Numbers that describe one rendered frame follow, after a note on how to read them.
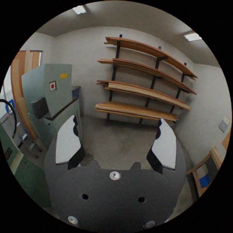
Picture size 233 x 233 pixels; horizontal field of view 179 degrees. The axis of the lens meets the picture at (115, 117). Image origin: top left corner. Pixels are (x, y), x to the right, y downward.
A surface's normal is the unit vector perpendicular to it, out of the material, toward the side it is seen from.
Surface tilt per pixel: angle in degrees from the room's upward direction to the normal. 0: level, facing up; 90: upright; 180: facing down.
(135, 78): 90
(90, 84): 90
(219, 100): 90
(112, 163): 0
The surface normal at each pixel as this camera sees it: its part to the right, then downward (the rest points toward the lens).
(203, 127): -0.99, -0.15
